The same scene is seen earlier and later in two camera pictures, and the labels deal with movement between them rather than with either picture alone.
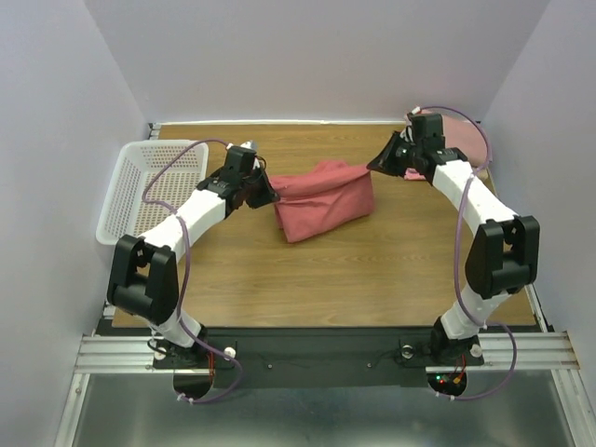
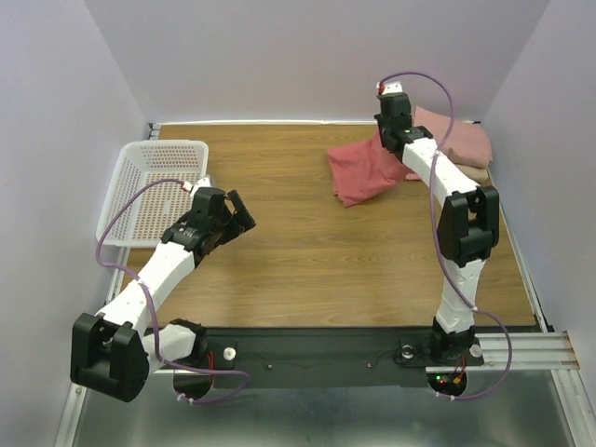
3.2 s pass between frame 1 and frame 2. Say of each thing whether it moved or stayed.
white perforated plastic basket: stayed
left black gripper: moved
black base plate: stayed
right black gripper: moved
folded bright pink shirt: stayed
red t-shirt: moved
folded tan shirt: stayed
